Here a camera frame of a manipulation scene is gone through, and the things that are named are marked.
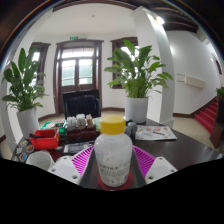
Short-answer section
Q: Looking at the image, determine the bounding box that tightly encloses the green box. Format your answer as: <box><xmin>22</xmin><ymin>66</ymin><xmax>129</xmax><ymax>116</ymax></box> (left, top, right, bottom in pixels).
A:
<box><xmin>39</xmin><ymin>120</ymin><xmax>67</xmax><ymax>136</ymax></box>

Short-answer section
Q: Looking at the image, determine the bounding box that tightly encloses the black sheet of round stickers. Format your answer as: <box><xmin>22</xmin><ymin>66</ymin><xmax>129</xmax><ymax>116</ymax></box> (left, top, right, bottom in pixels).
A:
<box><xmin>11</xmin><ymin>138</ymin><xmax>36</xmax><ymax>163</ymax></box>

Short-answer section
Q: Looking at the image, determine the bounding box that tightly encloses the black phone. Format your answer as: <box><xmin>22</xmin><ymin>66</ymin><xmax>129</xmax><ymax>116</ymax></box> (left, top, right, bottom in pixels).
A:
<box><xmin>62</xmin><ymin>142</ymin><xmax>91</xmax><ymax>155</ymax></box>

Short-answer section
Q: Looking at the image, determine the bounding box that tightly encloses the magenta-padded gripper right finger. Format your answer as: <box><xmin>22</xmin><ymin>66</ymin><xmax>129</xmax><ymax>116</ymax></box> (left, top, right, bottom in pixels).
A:
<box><xmin>128</xmin><ymin>144</ymin><xmax>178</xmax><ymax>189</ymax></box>

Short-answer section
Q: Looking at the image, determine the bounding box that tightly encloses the clear bottle with yellow cap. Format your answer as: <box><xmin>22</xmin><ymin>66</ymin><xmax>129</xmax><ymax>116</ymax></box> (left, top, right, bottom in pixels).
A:
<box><xmin>93</xmin><ymin>115</ymin><xmax>134</xmax><ymax>188</ymax></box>

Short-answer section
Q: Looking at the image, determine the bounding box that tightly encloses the dark framed window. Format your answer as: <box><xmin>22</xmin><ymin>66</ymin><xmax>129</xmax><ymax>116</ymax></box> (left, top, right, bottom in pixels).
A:
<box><xmin>28</xmin><ymin>41</ymin><xmax>52</xmax><ymax>84</ymax></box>
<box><xmin>109</xmin><ymin>36</ymin><xmax>139</xmax><ymax>90</ymax></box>

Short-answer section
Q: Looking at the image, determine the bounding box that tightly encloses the white speckled mug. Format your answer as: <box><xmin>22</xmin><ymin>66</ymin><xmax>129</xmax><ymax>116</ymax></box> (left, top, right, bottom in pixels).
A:
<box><xmin>25</xmin><ymin>150</ymin><xmax>55</xmax><ymax>172</ymax></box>

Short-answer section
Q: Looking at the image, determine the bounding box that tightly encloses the white wall radiator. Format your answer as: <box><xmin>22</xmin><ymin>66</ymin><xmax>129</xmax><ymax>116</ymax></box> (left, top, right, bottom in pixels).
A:
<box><xmin>176</xmin><ymin>73</ymin><xmax>207</xmax><ymax>90</ymax></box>

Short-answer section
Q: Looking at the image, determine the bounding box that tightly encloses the dark wooden double door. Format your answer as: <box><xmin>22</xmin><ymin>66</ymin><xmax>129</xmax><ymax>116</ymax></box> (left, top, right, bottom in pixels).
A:
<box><xmin>53</xmin><ymin>39</ymin><xmax>105</xmax><ymax>116</ymax></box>

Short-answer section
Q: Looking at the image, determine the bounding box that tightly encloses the flat round red coaster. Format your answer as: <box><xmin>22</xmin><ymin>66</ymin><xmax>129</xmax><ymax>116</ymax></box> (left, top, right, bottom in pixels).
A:
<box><xmin>97</xmin><ymin>172</ymin><xmax>134</xmax><ymax>192</ymax></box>

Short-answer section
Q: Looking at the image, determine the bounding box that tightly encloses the brown tray of white packets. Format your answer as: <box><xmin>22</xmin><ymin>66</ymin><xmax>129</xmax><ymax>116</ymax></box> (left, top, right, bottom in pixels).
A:
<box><xmin>64</xmin><ymin>113</ymin><xmax>100</xmax><ymax>143</ymax></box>

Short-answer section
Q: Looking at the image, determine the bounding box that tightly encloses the black chair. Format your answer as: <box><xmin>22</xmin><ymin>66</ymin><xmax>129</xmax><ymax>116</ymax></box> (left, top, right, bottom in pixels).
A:
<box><xmin>62</xmin><ymin>89</ymin><xmax>102</xmax><ymax>120</ymax></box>

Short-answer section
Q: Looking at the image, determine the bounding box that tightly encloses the plant in dark pot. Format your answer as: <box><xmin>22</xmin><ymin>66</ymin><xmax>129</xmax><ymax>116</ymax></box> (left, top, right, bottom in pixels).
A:
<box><xmin>209</xmin><ymin>87</ymin><xmax>224</xmax><ymax>149</ymax></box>

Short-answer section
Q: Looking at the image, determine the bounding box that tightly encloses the leafy plant in white pot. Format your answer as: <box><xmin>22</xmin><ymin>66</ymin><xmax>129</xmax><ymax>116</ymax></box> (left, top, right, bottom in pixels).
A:
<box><xmin>103</xmin><ymin>39</ymin><xmax>174</xmax><ymax>124</ymax></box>
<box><xmin>0</xmin><ymin>47</ymin><xmax>48</xmax><ymax>139</ymax></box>

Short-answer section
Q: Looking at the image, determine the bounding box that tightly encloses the printed paper sheet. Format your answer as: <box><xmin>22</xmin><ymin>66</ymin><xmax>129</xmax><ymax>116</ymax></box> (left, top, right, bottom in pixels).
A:
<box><xmin>134</xmin><ymin>125</ymin><xmax>178</xmax><ymax>142</ymax></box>

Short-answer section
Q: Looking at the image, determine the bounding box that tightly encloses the red carpeted staircase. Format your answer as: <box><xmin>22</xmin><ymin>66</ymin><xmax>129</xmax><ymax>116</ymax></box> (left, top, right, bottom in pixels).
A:
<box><xmin>194</xmin><ymin>96</ymin><xmax>219</xmax><ymax>134</ymax></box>

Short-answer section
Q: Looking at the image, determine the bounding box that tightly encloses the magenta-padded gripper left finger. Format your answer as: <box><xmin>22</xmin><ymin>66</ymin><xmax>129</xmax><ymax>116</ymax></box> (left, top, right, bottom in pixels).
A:
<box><xmin>48</xmin><ymin>144</ymin><xmax>100</xmax><ymax>190</ymax></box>

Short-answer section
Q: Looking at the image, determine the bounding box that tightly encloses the red plastic box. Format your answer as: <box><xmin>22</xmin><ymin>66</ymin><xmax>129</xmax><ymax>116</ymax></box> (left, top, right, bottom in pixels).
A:
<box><xmin>29</xmin><ymin>128</ymin><xmax>61</xmax><ymax>150</ymax></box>

